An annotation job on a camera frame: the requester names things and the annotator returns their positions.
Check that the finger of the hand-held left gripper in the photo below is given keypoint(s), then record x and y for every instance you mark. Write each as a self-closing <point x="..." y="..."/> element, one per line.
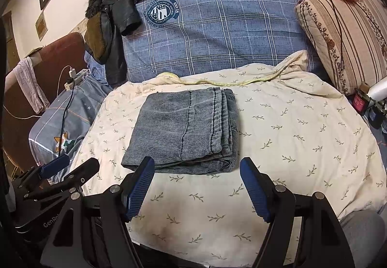
<point x="54" y="165"/>
<point x="81" y="172"/>

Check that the black fur collar jacket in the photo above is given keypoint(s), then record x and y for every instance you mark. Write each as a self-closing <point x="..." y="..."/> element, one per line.
<point x="112" y="23"/>

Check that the blue plaid pillow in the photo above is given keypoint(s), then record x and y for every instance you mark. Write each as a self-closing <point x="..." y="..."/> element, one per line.
<point x="226" y="29"/>

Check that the grey denim pants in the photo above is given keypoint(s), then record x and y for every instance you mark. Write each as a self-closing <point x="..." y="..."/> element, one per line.
<point x="169" y="126"/>

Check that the person's grey trouser leg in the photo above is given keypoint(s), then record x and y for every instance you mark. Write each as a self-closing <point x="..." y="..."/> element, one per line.
<point x="359" y="237"/>

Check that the cream leaf print blanket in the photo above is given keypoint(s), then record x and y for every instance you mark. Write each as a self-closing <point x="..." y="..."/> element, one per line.
<point x="287" y="135"/>

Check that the pale pink towel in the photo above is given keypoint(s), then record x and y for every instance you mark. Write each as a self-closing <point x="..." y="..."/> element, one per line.
<point x="30" y="83"/>

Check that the white power strip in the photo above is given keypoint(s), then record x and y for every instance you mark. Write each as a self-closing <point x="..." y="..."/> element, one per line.
<point x="81" y="74"/>

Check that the white roll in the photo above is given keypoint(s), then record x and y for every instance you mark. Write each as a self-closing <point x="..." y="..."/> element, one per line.
<point x="379" y="89"/>

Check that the grey-blue star print bedsheet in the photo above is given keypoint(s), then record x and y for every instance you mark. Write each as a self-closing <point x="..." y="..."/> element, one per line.
<point x="78" y="113"/>

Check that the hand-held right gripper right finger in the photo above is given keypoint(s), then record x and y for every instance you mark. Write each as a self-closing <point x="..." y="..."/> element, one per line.
<point x="255" y="192"/>

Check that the striped floral pillow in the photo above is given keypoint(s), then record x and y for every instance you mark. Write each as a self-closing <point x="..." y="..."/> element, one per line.
<point x="341" y="38"/>

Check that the small framed picture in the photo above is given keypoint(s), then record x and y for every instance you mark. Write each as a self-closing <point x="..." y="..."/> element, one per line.
<point x="40" y="26"/>

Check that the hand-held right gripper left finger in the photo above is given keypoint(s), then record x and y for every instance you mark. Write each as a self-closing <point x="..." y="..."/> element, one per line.
<point x="137" y="189"/>

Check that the white charger block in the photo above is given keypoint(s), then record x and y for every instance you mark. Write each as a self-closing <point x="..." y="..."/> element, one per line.
<point x="72" y="72"/>

